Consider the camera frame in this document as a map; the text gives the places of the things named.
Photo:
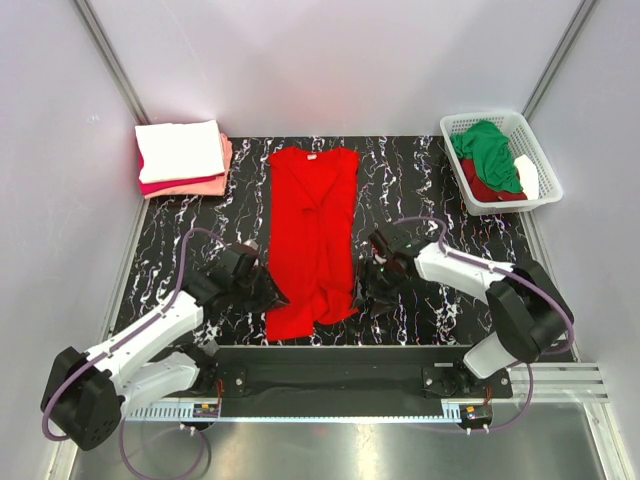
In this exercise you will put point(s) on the left small circuit board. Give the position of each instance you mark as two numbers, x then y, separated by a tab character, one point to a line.
205	410

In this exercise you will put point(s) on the green t-shirt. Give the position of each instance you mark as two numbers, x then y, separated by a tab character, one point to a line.
488	148

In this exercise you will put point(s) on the black marble pattern mat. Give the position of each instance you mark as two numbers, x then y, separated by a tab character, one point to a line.
400	178

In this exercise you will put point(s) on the dark red t-shirt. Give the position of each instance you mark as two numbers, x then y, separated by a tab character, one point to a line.
483	193

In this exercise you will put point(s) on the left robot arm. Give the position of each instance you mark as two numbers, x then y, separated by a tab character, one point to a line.
149	340

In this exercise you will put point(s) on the magenta folded t-shirt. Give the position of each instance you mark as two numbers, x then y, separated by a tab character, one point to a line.
189	186

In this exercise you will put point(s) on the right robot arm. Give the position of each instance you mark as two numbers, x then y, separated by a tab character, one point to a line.
529	315

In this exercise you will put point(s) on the right small circuit board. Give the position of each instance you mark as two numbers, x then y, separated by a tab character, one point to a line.
478	413

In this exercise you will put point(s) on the white cloth in basket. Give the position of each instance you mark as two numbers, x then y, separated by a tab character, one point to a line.
528	177

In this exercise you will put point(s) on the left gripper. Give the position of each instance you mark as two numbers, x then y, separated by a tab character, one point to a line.
271	298

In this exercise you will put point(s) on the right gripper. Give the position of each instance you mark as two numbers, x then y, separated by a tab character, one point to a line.
384	303

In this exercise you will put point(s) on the aluminium frame rail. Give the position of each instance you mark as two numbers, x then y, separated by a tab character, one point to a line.
575	385

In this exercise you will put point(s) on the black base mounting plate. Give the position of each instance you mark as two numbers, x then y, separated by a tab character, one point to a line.
330	372

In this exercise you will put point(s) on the small circuit board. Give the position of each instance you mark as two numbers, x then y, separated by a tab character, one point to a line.
205	410
478	413

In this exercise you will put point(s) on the white plastic basket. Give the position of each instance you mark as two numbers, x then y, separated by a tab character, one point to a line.
522	141

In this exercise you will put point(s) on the bright red t-shirt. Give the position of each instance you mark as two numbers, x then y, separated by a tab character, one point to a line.
313	201

